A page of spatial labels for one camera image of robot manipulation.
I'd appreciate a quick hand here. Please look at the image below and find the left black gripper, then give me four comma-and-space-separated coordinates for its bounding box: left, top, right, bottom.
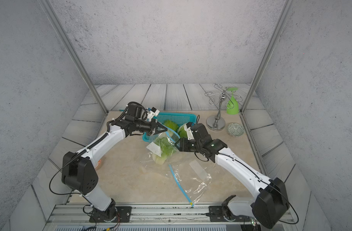
134, 118, 167, 136

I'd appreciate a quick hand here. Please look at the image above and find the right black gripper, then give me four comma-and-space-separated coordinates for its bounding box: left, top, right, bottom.
174, 137, 203, 153

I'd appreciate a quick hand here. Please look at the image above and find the chinese cabbage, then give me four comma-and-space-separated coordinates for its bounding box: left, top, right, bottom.
177, 124, 188, 138
149, 136, 178, 165
163, 120, 179, 132

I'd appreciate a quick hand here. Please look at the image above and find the clear zipper bag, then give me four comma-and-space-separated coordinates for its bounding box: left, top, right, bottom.
168, 152, 223, 207
139, 127, 180, 176

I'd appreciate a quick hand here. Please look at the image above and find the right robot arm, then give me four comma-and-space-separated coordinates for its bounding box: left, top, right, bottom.
176, 122, 291, 229

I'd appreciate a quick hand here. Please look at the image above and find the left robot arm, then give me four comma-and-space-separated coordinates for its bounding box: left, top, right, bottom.
58, 102, 167, 222

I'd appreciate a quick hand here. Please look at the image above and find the teal plastic basket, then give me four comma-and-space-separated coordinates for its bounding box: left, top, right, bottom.
154, 112, 197, 143

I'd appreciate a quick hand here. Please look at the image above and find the silver metal cup rack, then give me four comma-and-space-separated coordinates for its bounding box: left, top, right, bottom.
205, 84, 243, 131

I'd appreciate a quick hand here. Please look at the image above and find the green plastic goblet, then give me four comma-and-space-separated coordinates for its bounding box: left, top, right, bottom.
226, 87, 239, 115

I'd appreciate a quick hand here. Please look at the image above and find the orange patterned bowl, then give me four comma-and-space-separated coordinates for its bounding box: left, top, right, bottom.
95, 159, 103, 170

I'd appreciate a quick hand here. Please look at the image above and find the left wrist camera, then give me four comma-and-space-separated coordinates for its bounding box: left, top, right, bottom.
147, 107, 160, 121

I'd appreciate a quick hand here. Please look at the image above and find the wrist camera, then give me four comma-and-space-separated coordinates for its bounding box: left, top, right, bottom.
147, 107, 160, 121
184, 122, 194, 140

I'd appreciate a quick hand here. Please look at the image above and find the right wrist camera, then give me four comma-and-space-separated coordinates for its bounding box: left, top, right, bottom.
184, 122, 194, 140

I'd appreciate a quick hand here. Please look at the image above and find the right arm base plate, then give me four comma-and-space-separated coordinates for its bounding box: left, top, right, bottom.
205, 206, 250, 222

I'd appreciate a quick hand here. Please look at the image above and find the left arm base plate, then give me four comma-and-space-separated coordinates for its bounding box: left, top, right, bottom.
89, 206, 132, 223

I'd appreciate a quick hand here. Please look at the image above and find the aluminium front rail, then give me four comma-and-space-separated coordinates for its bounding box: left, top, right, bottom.
43, 203, 298, 231

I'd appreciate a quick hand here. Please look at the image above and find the right aluminium frame post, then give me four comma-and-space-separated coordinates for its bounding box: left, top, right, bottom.
240, 0, 295, 114

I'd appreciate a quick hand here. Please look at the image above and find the aluminium frame post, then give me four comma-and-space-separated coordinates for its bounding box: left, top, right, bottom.
240, 0, 295, 114
38, 0, 109, 115

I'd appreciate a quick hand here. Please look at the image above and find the left aluminium frame post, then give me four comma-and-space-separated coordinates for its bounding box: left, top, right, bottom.
38, 0, 109, 115

